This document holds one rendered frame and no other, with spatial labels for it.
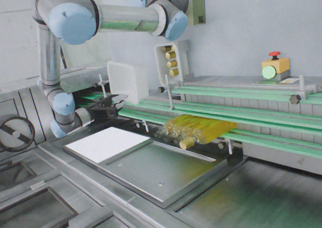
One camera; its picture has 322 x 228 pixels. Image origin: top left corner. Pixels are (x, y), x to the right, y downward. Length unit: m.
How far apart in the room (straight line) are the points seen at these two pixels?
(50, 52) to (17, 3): 3.75
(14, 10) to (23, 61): 0.72
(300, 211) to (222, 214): 0.22
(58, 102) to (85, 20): 0.37
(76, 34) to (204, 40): 0.69
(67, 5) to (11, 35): 3.88
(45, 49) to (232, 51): 0.75
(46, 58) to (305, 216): 0.96
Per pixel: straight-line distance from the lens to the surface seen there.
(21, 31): 4.74
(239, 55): 1.26
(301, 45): 1.13
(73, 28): 0.84
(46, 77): 1.14
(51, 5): 0.87
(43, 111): 1.91
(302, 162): 1.11
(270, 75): 1.08
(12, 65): 4.67
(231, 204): 0.98
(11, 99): 1.88
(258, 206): 0.97
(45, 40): 1.04
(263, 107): 1.10
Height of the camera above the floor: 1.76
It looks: 35 degrees down
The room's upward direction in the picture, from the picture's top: 112 degrees counter-clockwise
